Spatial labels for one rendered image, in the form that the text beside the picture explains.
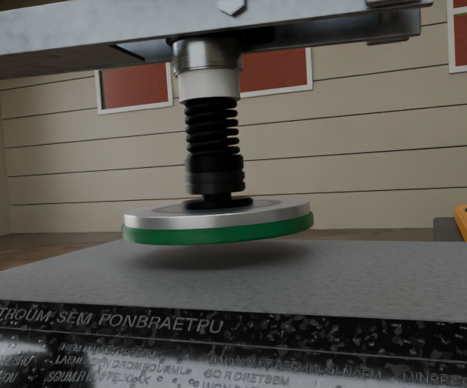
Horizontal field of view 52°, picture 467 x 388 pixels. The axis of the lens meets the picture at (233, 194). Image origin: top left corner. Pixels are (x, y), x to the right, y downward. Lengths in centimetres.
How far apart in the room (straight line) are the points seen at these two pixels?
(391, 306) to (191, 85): 32
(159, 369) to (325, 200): 631
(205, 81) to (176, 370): 31
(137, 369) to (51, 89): 840
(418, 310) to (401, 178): 617
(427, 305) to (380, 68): 629
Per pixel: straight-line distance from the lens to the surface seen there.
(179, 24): 53
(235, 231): 46
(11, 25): 63
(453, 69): 655
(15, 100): 922
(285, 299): 37
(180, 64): 55
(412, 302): 36
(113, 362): 37
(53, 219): 873
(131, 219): 51
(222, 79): 54
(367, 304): 35
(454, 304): 36
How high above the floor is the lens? 92
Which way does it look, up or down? 3 degrees down
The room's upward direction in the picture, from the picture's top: 4 degrees counter-clockwise
